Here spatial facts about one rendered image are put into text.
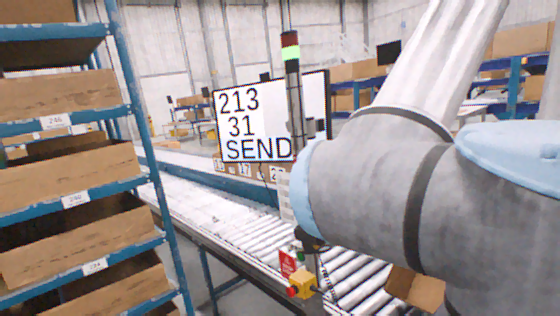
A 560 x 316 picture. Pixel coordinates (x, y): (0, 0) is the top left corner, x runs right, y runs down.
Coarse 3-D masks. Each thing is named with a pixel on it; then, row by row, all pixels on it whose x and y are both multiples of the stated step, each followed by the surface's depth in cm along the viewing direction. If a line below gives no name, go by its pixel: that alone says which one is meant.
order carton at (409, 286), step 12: (396, 276) 100; (408, 276) 105; (420, 276) 106; (384, 288) 97; (396, 288) 101; (408, 288) 106; (420, 288) 104; (432, 288) 102; (444, 288) 99; (408, 300) 106; (420, 300) 103; (432, 300) 101; (432, 312) 99
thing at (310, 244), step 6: (294, 228) 100; (300, 228) 98; (294, 234) 100; (300, 234) 98; (306, 234) 95; (300, 240) 99; (306, 240) 96; (312, 240) 94; (318, 240) 92; (306, 246) 100; (312, 246) 99; (318, 246) 98; (300, 252) 103; (306, 252) 100
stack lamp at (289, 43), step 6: (282, 36) 87; (288, 36) 86; (294, 36) 86; (282, 42) 87; (288, 42) 86; (294, 42) 86; (282, 48) 88; (288, 48) 87; (294, 48) 87; (282, 54) 89; (288, 54) 87; (294, 54) 87
